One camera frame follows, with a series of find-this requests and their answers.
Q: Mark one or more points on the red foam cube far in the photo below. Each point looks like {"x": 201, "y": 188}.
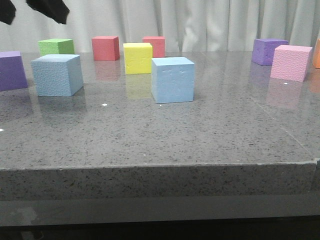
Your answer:
{"x": 158, "y": 45}

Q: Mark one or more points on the red foam cube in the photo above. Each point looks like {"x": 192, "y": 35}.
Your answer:
{"x": 158, "y": 45}
{"x": 105, "y": 48}

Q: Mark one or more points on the pink foam cube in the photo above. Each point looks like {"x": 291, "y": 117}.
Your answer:
{"x": 290, "y": 62}

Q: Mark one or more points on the orange foam cube far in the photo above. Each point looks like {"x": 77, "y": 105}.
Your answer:
{"x": 316, "y": 54}

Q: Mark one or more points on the purple foam cube right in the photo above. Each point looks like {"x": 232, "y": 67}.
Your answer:
{"x": 264, "y": 49}

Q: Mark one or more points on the yellow foam cube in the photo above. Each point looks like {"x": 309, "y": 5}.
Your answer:
{"x": 138, "y": 58}

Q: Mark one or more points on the green foam cube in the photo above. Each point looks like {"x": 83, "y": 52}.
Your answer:
{"x": 56, "y": 46}

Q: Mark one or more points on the purple foam cube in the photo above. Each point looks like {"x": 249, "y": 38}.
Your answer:
{"x": 12, "y": 72}
{"x": 264, "y": 49}

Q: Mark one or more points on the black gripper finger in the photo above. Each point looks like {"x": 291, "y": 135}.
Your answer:
{"x": 7, "y": 11}
{"x": 54, "y": 9}

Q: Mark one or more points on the purple foam cube left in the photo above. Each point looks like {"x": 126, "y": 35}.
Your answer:
{"x": 12, "y": 72}

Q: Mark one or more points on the textured light blue foam cube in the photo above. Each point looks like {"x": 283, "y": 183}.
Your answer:
{"x": 57, "y": 75}

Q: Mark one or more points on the red foam cube near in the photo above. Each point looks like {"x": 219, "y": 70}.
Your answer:
{"x": 105, "y": 48}

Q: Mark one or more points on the smooth light blue foam cube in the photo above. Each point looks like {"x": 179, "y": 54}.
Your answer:
{"x": 172, "y": 80}

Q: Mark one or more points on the grey curtain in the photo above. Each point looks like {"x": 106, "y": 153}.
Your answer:
{"x": 187, "y": 25}

